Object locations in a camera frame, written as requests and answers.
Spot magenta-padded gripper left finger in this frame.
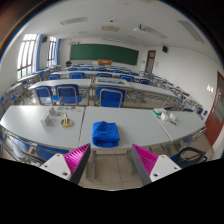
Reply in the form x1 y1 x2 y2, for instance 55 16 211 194
39 143 92 185

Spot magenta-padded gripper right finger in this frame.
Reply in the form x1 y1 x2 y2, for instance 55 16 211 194
130 143 183 186

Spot blue towel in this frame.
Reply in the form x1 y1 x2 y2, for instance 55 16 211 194
91 120 121 148

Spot blue metal-framed chair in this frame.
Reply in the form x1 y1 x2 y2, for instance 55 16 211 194
170 146 208 169
96 86 127 109
54 83 85 106
9 137 37 160
34 85 60 106
34 143 70 164

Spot green-lidded white box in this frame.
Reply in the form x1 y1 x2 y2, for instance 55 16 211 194
152 107 168 117

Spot white classroom desk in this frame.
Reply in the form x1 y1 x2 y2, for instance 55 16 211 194
91 76 135 90
27 78 94 91

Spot red-brown door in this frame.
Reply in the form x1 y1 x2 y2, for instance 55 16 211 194
204 70 224 148

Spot rows of desks and chairs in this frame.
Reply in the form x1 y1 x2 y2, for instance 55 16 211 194
0 63 207 116

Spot brown door with window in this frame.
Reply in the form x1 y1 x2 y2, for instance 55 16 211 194
144 49 157 75

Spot orange lectern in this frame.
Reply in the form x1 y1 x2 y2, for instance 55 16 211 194
97 58 114 66

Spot green chalkboard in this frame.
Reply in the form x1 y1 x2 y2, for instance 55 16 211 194
69 43 140 66

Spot blue curtain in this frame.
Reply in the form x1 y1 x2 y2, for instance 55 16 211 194
55 37 61 66
35 33 44 70

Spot narrow classroom window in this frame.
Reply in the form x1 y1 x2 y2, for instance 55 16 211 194
47 35 58 67

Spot large classroom window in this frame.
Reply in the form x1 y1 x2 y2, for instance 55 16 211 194
16 33 39 80

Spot white ceiling projector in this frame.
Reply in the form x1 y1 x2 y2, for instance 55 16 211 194
132 24 146 34

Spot ceiling light panels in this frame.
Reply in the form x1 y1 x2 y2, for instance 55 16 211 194
59 16 205 45

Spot yellow-handled scissors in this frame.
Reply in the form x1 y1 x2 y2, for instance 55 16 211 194
59 113 74 129

